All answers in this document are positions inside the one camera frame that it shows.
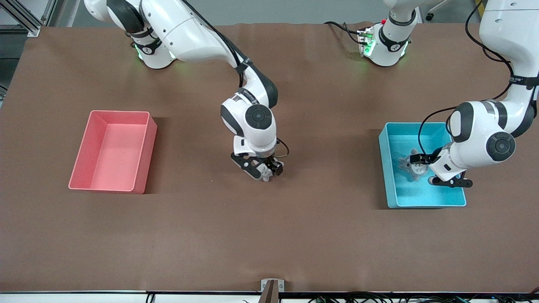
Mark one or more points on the aluminium frame profile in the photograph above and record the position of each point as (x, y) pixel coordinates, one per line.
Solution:
(33, 29)

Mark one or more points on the brown camera post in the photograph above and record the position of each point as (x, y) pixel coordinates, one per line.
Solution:
(269, 294)

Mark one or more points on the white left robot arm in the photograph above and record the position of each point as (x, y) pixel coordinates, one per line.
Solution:
(476, 134)

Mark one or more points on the white table frame rail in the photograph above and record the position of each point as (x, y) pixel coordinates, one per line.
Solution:
(84, 298)

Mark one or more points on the silver base connector plate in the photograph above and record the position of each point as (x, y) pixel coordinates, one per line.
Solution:
(363, 40)

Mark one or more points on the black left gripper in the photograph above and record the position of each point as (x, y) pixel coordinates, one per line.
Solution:
(430, 159)

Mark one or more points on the grey plush toy with keyring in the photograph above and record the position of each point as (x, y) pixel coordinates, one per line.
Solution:
(265, 173)

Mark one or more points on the brown table cover sheet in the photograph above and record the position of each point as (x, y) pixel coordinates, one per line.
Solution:
(269, 231)

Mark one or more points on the metal table edge bracket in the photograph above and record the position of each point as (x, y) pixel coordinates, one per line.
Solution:
(281, 286)

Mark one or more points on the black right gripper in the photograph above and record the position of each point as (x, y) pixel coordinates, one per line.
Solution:
(274, 164)

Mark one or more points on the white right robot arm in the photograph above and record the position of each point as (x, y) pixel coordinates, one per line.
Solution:
(189, 33)

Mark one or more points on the blue plastic box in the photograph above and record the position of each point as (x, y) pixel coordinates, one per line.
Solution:
(404, 193)

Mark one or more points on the pink plastic box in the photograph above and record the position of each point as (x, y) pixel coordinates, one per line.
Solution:
(113, 155)

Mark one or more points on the black caster wheel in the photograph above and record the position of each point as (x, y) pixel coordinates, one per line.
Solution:
(429, 17)

